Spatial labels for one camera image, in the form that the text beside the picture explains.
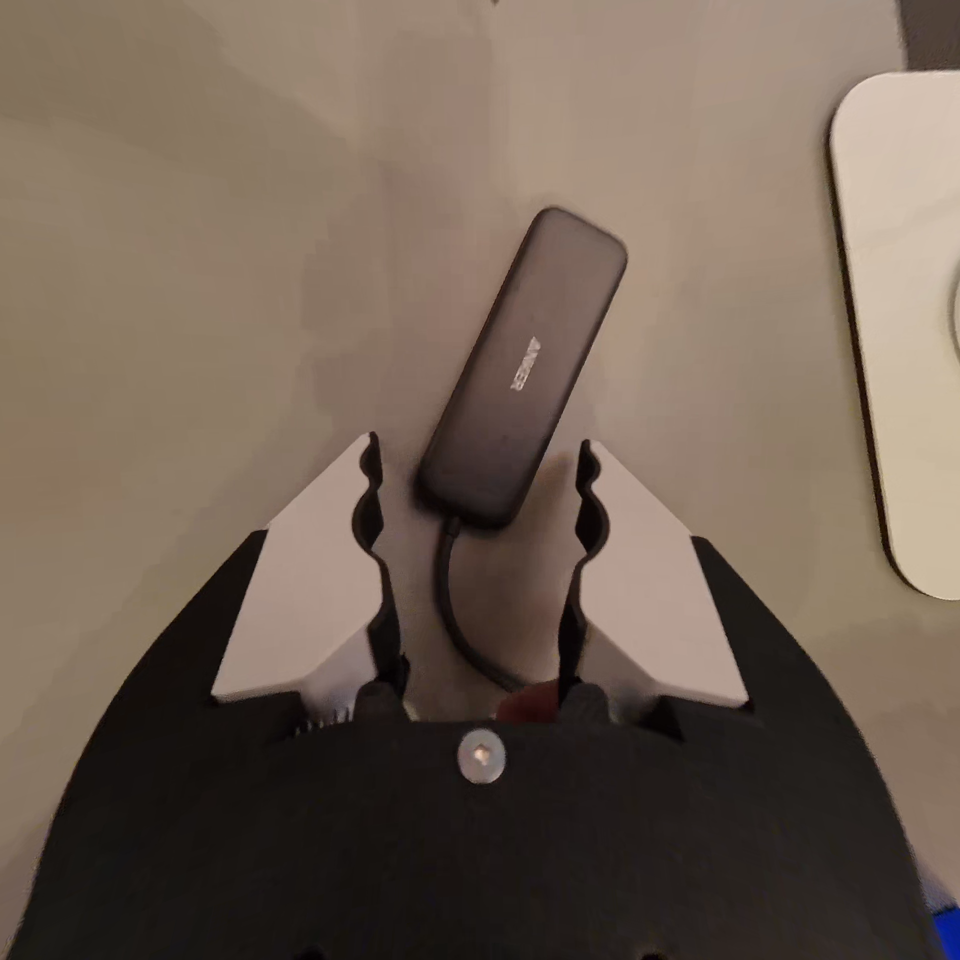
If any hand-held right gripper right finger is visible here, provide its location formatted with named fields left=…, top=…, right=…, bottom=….
left=557, top=438, right=755, bottom=725

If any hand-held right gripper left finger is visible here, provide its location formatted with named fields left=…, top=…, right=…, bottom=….
left=210, top=431, right=412, bottom=721

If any black usb hub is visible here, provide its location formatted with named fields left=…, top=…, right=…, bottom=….
left=416, top=207, right=630, bottom=530

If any white book stand wooden board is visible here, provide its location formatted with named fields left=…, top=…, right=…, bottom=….
left=828, top=71, right=960, bottom=601

